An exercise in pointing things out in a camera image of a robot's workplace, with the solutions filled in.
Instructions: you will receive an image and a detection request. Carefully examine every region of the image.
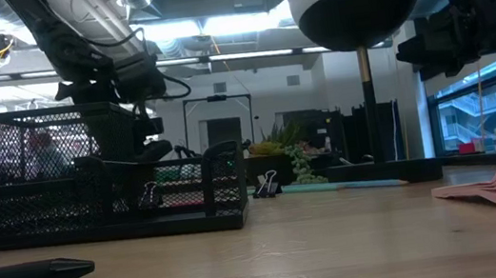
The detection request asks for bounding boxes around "black partition cabinet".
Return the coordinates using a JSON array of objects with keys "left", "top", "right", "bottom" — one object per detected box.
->
[{"left": 339, "top": 98, "right": 406, "bottom": 168}]

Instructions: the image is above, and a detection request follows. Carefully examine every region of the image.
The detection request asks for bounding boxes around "white globe table lamp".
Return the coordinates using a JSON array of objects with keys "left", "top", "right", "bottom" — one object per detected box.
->
[{"left": 286, "top": 0, "right": 454, "bottom": 198}]

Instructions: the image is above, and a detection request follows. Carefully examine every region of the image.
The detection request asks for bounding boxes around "person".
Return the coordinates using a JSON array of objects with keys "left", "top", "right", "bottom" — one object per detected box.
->
[{"left": 26, "top": 127, "right": 72, "bottom": 182}]

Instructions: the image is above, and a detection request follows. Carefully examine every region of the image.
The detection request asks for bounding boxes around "light blue pen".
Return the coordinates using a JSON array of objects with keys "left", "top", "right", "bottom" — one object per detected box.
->
[{"left": 337, "top": 173, "right": 409, "bottom": 195}]

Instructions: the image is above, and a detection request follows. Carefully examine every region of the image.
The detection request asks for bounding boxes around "black binder clip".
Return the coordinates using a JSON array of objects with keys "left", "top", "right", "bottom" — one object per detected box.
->
[
  {"left": 134, "top": 178, "right": 166, "bottom": 213},
  {"left": 249, "top": 169, "right": 285, "bottom": 201}
]

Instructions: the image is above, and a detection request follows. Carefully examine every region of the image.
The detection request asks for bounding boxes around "potted succulent plant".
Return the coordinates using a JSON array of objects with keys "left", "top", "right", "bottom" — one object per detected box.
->
[{"left": 239, "top": 117, "right": 331, "bottom": 194}]

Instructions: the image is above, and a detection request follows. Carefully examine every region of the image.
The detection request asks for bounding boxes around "red box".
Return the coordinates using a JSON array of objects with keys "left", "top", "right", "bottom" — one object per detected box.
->
[{"left": 458, "top": 141, "right": 477, "bottom": 156}]

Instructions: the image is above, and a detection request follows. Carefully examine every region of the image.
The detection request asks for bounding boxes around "black mesh desk organizer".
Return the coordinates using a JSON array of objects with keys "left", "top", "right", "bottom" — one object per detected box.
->
[{"left": 0, "top": 81, "right": 255, "bottom": 262}]

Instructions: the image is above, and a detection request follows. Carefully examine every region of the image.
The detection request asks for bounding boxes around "black frame stand with camera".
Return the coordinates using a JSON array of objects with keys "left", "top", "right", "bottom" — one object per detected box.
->
[{"left": 179, "top": 89, "right": 259, "bottom": 157}]

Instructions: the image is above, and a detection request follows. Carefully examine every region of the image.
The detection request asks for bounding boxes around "teal pen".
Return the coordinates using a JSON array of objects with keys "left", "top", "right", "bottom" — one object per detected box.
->
[{"left": 280, "top": 177, "right": 349, "bottom": 199}]

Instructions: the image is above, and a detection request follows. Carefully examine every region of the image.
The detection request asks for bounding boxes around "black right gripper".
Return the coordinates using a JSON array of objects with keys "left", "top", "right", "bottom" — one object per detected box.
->
[{"left": 388, "top": 0, "right": 496, "bottom": 86}]

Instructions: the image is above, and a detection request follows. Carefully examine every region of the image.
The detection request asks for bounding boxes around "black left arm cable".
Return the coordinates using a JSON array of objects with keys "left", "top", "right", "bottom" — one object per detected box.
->
[{"left": 85, "top": 22, "right": 193, "bottom": 111}]

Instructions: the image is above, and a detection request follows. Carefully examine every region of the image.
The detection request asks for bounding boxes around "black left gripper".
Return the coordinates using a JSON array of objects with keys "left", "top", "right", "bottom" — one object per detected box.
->
[{"left": 107, "top": 49, "right": 177, "bottom": 167}]

